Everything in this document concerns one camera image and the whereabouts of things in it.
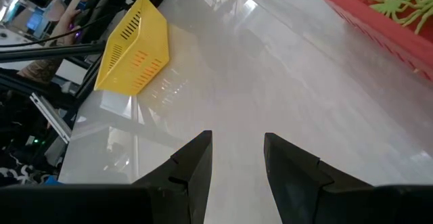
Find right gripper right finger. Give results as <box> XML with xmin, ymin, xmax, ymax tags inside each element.
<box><xmin>263</xmin><ymin>132</ymin><xmax>433</xmax><ymax>224</ymax></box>

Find green plastic spider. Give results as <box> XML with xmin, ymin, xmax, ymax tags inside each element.
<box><xmin>401</xmin><ymin>0</ymin><xmax>433</xmax><ymax>35</ymax></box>
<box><xmin>359</xmin><ymin>0</ymin><xmax>413</xmax><ymax>19</ymax></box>

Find red plastic basket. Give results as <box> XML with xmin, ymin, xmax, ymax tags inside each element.
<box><xmin>300</xmin><ymin>0</ymin><xmax>433</xmax><ymax>82</ymax></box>

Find thin black cable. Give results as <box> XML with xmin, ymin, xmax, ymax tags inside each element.
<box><xmin>0</xmin><ymin>12</ymin><xmax>118</xmax><ymax>49</ymax></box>

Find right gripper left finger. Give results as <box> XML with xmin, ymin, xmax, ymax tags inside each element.
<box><xmin>0</xmin><ymin>130</ymin><xmax>214</xmax><ymax>224</ymax></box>

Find silver aluminium extrusion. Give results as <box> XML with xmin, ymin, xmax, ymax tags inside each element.
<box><xmin>29</xmin><ymin>92</ymin><xmax>72</xmax><ymax>145</ymax></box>

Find yellow plastic basket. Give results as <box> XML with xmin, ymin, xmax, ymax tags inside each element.
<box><xmin>93</xmin><ymin>0</ymin><xmax>170</xmax><ymax>97</ymax></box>

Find orange plastic spider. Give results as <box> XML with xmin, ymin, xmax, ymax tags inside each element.
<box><xmin>133</xmin><ymin>58</ymin><xmax>164</xmax><ymax>90</ymax></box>
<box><xmin>131</xmin><ymin>50</ymin><xmax>150</xmax><ymax>70</ymax></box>

